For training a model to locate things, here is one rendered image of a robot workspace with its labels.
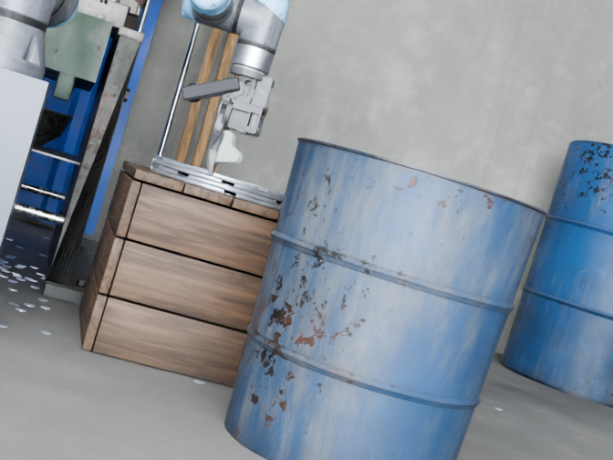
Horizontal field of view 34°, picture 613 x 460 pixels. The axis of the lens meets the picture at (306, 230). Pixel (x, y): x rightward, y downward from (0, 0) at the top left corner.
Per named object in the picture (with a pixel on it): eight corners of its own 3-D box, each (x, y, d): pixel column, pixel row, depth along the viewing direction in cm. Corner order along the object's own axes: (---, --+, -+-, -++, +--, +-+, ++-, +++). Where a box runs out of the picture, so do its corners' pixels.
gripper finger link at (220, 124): (215, 150, 189) (229, 105, 189) (208, 148, 189) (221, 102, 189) (219, 151, 194) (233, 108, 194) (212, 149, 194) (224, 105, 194)
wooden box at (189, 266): (274, 397, 195) (327, 225, 194) (81, 349, 186) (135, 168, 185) (239, 351, 234) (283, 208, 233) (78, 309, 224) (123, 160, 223)
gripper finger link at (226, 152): (231, 182, 190) (245, 135, 190) (202, 172, 191) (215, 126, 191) (233, 182, 194) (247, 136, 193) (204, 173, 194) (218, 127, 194)
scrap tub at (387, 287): (498, 530, 151) (596, 224, 149) (233, 469, 141) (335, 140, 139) (407, 443, 192) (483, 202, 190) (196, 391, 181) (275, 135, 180)
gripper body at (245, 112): (254, 138, 189) (272, 76, 189) (210, 124, 190) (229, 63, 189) (258, 141, 197) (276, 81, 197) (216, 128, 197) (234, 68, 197)
